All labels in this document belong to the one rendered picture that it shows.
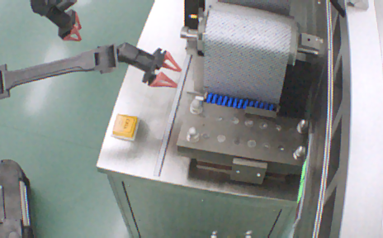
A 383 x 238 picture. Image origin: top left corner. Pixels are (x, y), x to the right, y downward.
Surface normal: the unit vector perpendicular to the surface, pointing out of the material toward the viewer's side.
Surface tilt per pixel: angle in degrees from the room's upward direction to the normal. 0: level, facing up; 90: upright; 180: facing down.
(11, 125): 0
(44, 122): 0
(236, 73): 90
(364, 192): 0
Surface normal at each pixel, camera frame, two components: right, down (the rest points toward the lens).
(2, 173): 0.00, -0.54
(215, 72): -0.20, 0.82
